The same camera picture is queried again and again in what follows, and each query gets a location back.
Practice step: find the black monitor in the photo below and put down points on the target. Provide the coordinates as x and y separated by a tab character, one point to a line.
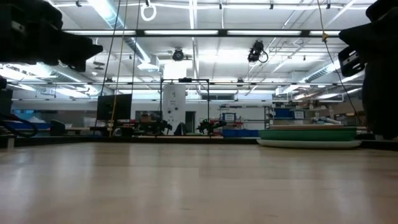
114	107

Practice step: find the large teal plastic plate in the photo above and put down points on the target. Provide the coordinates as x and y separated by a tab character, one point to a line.
308	135

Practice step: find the black background robot arm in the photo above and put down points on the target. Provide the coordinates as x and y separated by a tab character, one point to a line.
161	126
211	124

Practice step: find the black overhead camera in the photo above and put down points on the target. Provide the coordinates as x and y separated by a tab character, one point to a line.
178	54

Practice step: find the overhead light bar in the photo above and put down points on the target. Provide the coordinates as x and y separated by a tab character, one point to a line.
186	32

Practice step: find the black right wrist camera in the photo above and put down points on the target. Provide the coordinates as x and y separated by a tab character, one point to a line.
349	62

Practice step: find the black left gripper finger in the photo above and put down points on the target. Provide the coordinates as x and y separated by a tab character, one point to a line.
77	65
81	48

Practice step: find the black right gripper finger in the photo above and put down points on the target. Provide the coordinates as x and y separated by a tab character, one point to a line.
382	102

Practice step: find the blue storage bin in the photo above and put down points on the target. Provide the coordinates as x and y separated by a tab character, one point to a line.
241	133

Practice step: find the white cabinet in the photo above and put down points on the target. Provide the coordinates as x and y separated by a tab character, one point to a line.
174	107

